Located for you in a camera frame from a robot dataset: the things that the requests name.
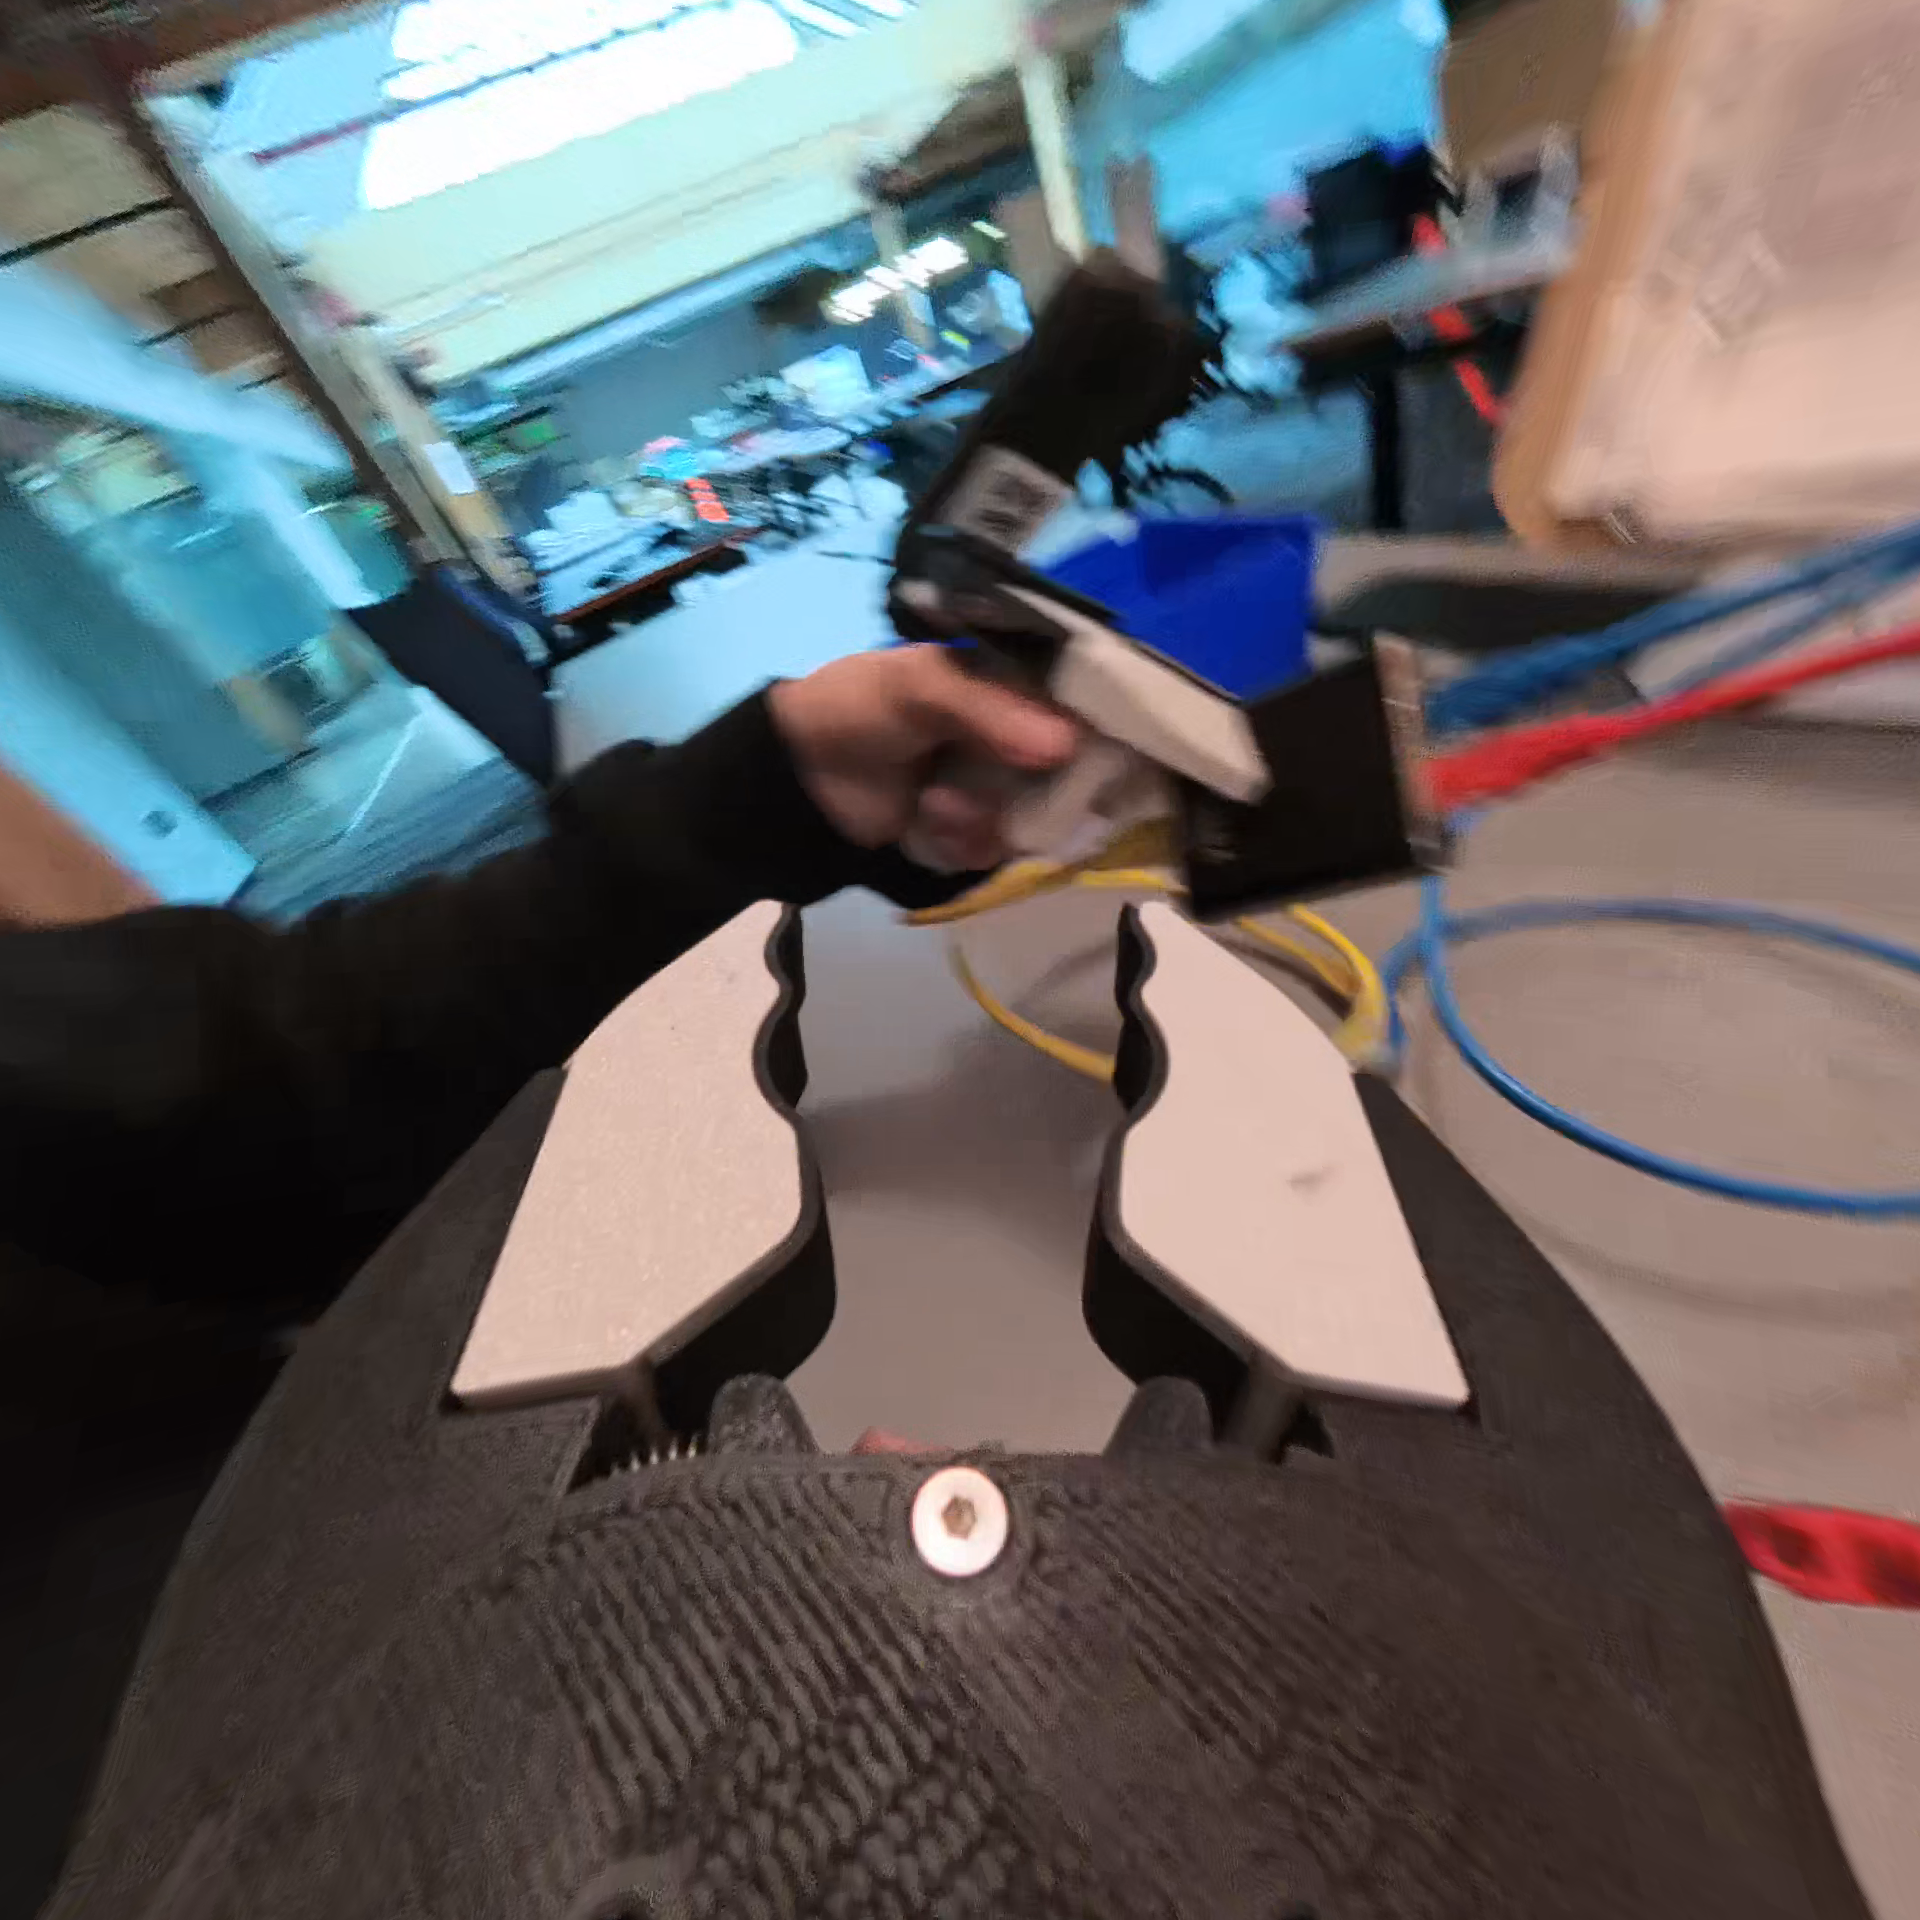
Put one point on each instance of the printed instruction sheet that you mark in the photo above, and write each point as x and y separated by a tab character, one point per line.
1771	258

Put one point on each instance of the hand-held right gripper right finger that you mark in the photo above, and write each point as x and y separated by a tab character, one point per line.
1277	1185

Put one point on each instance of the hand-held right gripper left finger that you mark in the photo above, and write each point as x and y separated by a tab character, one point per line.
647	1185

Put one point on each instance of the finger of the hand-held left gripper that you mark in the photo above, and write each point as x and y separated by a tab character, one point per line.
1106	812
1170	710

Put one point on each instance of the person's left forearm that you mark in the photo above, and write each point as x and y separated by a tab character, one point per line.
374	1022

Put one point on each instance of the person's left hand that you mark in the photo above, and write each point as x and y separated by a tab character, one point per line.
884	750

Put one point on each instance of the blue plastic bin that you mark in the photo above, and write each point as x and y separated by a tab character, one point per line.
1202	600

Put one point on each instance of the black network adapter box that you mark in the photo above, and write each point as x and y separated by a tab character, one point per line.
1305	779

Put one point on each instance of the instruction sheet on stand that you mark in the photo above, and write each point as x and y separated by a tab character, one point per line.
1724	270

